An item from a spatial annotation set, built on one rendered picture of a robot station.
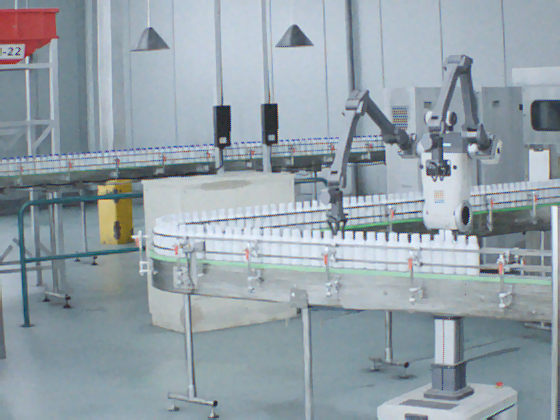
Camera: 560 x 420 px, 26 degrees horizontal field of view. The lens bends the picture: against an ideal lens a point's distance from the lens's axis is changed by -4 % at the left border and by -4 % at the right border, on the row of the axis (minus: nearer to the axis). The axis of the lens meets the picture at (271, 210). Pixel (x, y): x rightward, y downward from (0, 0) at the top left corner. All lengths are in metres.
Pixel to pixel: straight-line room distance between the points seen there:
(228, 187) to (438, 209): 3.94
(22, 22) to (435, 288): 7.32
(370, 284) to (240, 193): 4.37
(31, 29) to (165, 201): 2.98
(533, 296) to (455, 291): 0.39
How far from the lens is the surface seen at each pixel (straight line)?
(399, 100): 11.78
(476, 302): 5.35
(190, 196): 9.63
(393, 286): 5.55
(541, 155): 9.49
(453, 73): 5.74
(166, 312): 9.95
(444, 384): 6.25
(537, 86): 9.52
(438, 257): 5.45
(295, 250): 5.86
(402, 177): 11.80
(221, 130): 11.83
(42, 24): 12.08
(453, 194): 6.05
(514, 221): 8.64
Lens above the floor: 1.76
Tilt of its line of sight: 5 degrees down
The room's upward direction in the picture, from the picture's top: 2 degrees counter-clockwise
